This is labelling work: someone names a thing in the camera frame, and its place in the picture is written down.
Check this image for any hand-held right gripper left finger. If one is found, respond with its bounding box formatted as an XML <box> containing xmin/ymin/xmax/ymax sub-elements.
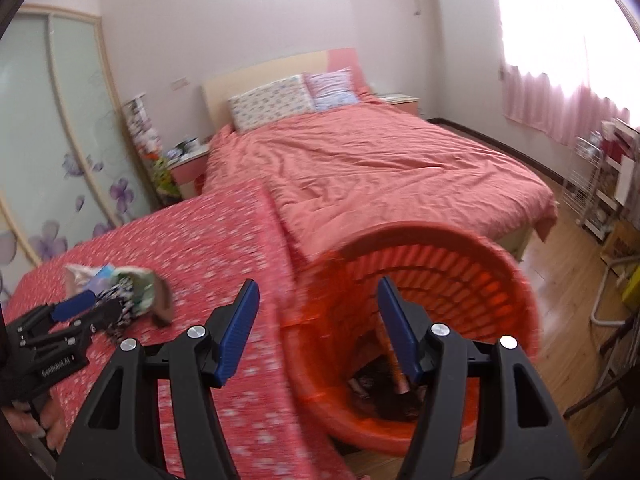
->
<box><xmin>54</xmin><ymin>279</ymin><xmax>261</xmax><ymax>480</ymax></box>

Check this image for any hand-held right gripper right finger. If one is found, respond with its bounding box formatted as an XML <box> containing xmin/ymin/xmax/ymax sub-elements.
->
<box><xmin>377</xmin><ymin>276</ymin><xmax>583</xmax><ymax>480</ymax></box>

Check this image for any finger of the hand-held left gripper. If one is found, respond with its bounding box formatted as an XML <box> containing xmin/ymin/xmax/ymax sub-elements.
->
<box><xmin>74</xmin><ymin>301</ymin><xmax>125</xmax><ymax>341</ymax></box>
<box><xmin>30</xmin><ymin>291</ymin><xmax>100</xmax><ymax>328</ymax></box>

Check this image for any black floral cloth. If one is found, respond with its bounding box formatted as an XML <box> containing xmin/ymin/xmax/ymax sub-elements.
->
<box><xmin>92</xmin><ymin>280</ymin><xmax>146</xmax><ymax>338</ymax></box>

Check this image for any white paper bag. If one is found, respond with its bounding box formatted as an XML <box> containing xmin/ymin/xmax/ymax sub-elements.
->
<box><xmin>65</xmin><ymin>264</ymin><xmax>108</xmax><ymax>293</ymax></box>

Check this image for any blue tissue packet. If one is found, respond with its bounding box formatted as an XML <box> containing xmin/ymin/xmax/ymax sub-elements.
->
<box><xmin>92</xmin><ymin>266</ymin><xmax>118</xmax><ymax>293</ymax></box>

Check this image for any brown plaid cloth scrunchie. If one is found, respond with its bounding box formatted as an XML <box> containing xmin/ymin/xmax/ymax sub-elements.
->
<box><xmin>350</xmin><ymin>360</ymin><xmax>426</xmax><ymax>421</ymax></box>

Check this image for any orange plastic laundry basket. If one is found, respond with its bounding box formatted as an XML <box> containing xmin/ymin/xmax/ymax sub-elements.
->
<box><xmin>280</xmin><ymin>227</ymin><xmax>543</xmax><ymax>458</ymax></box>

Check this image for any person's left hand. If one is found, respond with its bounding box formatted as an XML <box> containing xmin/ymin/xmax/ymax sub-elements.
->
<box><xmin>0</xmin><ymin>395</ymin><xmax>68</xmax><ymax>466</ymax></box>

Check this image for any red floral tablecloth table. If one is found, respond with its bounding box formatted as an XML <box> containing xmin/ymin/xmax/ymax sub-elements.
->
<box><xmin>2</xmin><ymin>181</ymin><xmax>361</xmax><ymax>480</ymax></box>

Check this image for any bed with salmon duvet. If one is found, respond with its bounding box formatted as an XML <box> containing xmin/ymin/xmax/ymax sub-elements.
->
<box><xmin>200</xmin><ymin>91</ymin><xmax>559</xmax><ymax>281</ymax></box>

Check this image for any pink white nightstand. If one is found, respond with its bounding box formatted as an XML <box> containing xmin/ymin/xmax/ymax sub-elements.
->
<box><xmin>377</xmin><ymin>94</ymin><xmax>420</xmax><ymax>120</ymax></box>
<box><xmin>167</xmin><ymin>144</ymin><xmax>211</xmax><ymax>198</ymax></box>

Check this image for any flower print sliding wardrobe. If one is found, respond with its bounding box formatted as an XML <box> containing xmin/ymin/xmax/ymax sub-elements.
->
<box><xmin>0</xmin><ymin>5</ymin><xmax>161</xmax><ymax>306</ymax></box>

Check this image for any plush toy display column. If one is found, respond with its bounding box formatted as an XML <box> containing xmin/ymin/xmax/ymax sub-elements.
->
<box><xmin>122</xmin><ymin>92</ymin><xmax>178</xmax><ymax>206</ymax></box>

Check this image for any floral print pillow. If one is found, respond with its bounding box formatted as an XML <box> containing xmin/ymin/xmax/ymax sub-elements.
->
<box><xmin>228</xmin><ymin>75</ymin><xmax>316</xmax><ymax>134</ymax></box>

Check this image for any cardboard box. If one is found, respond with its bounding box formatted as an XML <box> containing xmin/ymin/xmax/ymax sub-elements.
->
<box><xmin>600</xmin><ymin>220</ymin><xmax>640</xmax><ymax>266</ymax></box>

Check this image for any yellow cushion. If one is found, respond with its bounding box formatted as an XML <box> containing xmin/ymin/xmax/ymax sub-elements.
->
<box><xmin>620</xmin><ymin>265</ymin><xmax>640</xmax><ymax>306</ymax></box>

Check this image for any pink striped pillow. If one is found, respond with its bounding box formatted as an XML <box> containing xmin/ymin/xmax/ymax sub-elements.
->
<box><xmin>305</xmin><ymin>67</ymin><xmax>358</xmax><ymax>111</ymax></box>

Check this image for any beige pink headboard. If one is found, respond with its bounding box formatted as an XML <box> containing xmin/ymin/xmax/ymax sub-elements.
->
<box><xmin>201</xmin><ymin>48</ymin><xmax>371</xmax><ymax>133</ymax></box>

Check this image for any pink curtain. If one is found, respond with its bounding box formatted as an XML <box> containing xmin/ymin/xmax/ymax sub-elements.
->
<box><xmin>492</xmin><ymin>0</ymin><xmax>640</xmax><ymax>148</ymax></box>

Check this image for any wooden bed frame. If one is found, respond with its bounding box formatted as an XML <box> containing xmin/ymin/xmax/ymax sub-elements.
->
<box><xmin>500</xmin><ymin>230</ymin><xmax>531</xmax><ymax>261</ymax></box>

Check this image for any white tube frame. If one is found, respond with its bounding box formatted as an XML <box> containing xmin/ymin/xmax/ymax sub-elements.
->
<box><xmin>590</xmin><ymin>260</ymin><xmax>640</xmax><ymax>328</ymax></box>

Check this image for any white wire rack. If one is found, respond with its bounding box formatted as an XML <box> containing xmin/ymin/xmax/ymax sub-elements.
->
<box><xmin>562</xmin><ymin>132</ymin><xmax>623</xmax><ymax>238</ymax></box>

